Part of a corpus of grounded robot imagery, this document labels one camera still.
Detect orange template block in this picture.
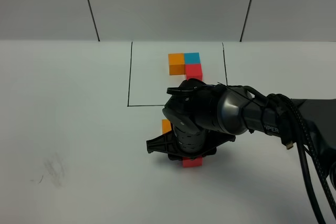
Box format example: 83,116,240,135
168,53,185,76

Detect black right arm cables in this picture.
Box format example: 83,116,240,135
241,84,336,224

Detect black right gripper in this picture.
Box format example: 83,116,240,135
146,126,235,161

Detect red template block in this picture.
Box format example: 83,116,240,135
185,63,203,81

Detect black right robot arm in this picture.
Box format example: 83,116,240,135
146,79,335,181

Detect blue template block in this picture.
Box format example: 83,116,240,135
184,52,201,65

